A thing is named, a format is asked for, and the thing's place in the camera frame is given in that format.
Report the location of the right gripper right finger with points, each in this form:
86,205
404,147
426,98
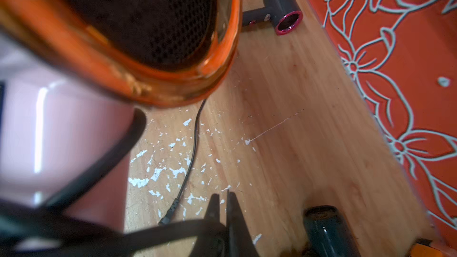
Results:
239,242

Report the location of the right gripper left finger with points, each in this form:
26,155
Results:
211,241

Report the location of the dark green hair dryer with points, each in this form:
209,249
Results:
328,233

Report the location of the pink hair dryer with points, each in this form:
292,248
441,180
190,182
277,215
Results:
75,76

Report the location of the black hair dryer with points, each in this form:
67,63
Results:
284,15

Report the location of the orange tool case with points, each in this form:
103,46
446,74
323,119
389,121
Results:
430,248

